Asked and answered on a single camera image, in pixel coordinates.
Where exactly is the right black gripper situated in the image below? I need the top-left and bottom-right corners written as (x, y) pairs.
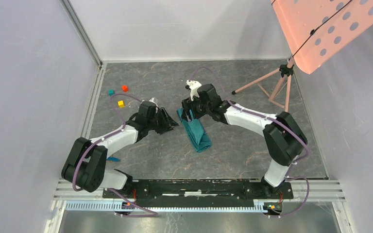
top-left (181, 95), bottom-right (211, 122)

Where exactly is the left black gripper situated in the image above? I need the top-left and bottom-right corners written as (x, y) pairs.
top-left (147, 107), bottom-right (179, 135)

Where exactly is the teal cloth napkin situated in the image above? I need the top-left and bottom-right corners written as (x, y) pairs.
top-left (176, 108), bottom-right (212, 153)

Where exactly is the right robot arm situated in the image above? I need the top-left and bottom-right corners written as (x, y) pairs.
top-left (181, 81), bottom-right (307, 198)

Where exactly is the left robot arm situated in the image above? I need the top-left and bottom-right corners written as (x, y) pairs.
top-left (61, 101), bottom-right (178, 198)

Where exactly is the yellow cube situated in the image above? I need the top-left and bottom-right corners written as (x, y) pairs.
top-left (117, 100), bottom-right (125, 108)

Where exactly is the orange cube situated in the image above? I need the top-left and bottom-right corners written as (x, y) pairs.
top-left (121, 85), bottom-right (129, 92)

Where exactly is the blue knife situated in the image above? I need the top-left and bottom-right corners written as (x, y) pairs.
top-left (107, 156), bottom-right (120, 162)

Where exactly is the pink tripod stand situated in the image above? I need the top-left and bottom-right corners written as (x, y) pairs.
top-left (231, 56), bottom-right (295, 112)

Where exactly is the pink perforated panel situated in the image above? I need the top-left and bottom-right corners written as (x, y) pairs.
top-left (271, 0), bottom-right (373, 74)

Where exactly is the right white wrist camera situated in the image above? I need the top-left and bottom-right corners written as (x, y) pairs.
top-left (186, 80), bottom-right (202, 101)

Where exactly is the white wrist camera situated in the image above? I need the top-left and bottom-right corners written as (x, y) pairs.
top-left (186, 80), bottom-right (202, 101)
top-left (149, 98), bottom-right (158, 106)

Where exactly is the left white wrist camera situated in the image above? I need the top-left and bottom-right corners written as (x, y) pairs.
top-left (149, 98), bottom-right (158, 106)

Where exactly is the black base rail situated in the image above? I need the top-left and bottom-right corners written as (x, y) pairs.
top-left (119, 179), bottom-right (294, 208)

